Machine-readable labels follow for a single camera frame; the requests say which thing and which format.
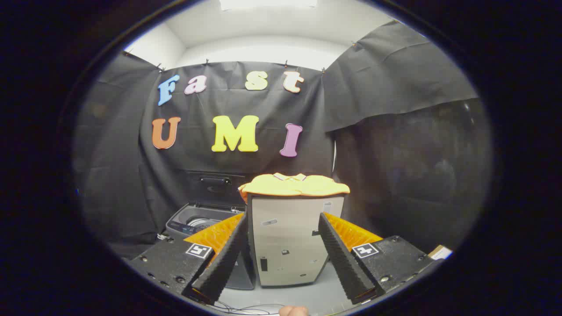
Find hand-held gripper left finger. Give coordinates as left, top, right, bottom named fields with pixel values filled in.
left=130, top=212, right=249, bottom=305

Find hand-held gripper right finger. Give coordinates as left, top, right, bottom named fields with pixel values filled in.
left=318, top=212, right=429, bottom=305

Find grey washing machine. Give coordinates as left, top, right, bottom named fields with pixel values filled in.
left=165, top=202, right=256, bottom=290

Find dark washing machine lid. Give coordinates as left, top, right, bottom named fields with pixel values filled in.
left=184, top=171, right=246, bottom=207

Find orange polo shirt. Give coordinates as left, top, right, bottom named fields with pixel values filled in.
left=238, top=172, right=350, bottom=202

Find grey cabinet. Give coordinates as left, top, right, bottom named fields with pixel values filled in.
left=247, top=193, right=346, bottom=288

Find brown cardboard box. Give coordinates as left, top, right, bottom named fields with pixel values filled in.
left=428, top=245, right=453, bottom=260

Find thin black cables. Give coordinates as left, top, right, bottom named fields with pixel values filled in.
left=211, top=301, right=286, bottom=316

